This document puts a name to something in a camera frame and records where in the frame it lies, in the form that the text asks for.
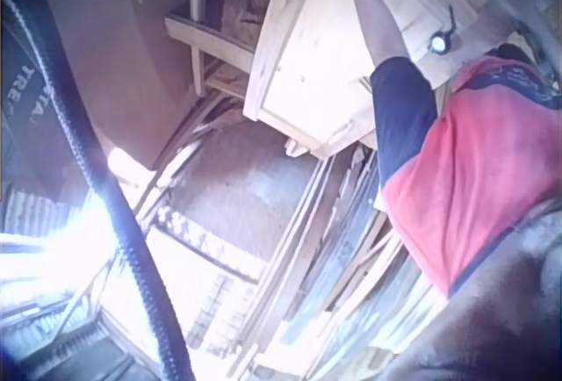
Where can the stack of wooden slats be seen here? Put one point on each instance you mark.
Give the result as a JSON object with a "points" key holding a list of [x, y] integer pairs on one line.
{"points": [[333, 245]]}

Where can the large brown board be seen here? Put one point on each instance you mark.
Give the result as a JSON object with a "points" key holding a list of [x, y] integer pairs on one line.
{"points": [[123, 47]]}

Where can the black tool with round head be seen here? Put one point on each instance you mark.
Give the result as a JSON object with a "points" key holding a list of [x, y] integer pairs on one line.
{"points": [[439, 41]]}

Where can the corrugated metal sheet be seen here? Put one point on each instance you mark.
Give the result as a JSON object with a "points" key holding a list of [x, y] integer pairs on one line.
{"points": [[39, 218]]}

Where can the black tyre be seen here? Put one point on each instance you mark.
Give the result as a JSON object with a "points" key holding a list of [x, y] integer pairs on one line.
{"points": [[26, 104]]}

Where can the white patterned wooden frame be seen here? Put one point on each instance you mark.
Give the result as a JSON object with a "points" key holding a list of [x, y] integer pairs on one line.
{"points": [[206, 249]]}

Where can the pale wooden cabinet frame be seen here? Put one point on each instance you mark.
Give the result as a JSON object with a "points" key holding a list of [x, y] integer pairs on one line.
{"points": [[307, 60]]}

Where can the pale wooden chair frame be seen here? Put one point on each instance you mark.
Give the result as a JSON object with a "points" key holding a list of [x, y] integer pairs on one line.
{"points": [[211, 35]]}

